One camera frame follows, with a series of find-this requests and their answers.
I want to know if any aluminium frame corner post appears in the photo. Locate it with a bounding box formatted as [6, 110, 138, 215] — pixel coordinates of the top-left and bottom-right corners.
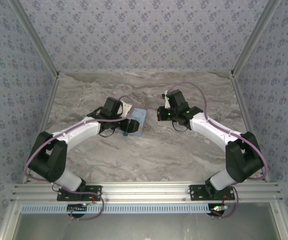
[8, 0, 60, 77]
[230, 0, 283, 76]

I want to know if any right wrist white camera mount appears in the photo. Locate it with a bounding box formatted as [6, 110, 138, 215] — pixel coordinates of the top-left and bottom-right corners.
[161, 89, 171, 110]

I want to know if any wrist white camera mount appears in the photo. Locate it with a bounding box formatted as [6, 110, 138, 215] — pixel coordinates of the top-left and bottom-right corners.
[121, 99, 135, 118]
[161, 89, 171, 110]

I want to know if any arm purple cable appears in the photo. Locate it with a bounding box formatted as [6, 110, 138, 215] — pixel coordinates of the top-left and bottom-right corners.
[23, 96, 134, 183]
[167, 81, 269, 185]

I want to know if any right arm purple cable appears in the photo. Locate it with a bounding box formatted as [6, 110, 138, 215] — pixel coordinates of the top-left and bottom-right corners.
[167, 81, 269, 185]

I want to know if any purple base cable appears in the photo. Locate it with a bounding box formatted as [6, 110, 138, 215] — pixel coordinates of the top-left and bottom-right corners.
[68, 197, 105, 222]
[208, 187, 239, 219]

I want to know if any grey metal panel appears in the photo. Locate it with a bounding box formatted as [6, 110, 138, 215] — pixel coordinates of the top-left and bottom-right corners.
[2, 202, 287, 240]

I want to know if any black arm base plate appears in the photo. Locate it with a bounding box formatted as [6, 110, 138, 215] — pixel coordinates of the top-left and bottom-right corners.
[56, 185, 103, 202]
[189, 184, 236, 202]

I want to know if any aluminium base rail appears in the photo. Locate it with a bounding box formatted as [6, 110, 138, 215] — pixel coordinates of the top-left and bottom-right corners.
[10, 183, 283, 202]

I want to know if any small black controller board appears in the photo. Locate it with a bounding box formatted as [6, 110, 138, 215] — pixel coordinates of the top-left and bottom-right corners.
[67, 203, 88, 216]
[208, 204, 228, 217]

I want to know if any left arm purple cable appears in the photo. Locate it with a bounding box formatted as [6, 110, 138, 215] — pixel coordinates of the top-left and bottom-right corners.
[23, 96, 134, 183]

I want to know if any aluminium table side beam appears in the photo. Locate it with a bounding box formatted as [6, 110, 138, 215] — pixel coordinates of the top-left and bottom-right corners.
[230, 72, 253, 137]

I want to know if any white slotted cable duct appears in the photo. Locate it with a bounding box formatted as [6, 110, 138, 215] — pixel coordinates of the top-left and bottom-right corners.
[20, 203, 211, 215]

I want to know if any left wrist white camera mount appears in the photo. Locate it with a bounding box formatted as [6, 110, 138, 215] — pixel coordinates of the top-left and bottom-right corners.
[121, 99, 135, 118]

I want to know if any blue cartoon tin box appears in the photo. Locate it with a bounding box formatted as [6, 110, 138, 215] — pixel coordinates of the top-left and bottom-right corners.
[117, 107, 147, 137]

